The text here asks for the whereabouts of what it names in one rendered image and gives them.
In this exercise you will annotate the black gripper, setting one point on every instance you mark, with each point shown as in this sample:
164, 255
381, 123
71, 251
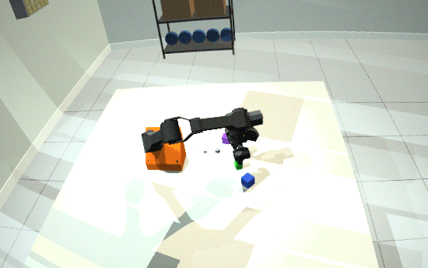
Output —
236, 140

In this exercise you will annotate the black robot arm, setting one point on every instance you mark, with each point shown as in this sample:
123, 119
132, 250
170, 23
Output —
236, 121

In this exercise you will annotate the blue cube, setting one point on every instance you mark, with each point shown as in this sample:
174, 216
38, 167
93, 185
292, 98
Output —
247, 180

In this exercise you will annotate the purple block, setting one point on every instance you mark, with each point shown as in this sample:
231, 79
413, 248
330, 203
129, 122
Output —
224, 139

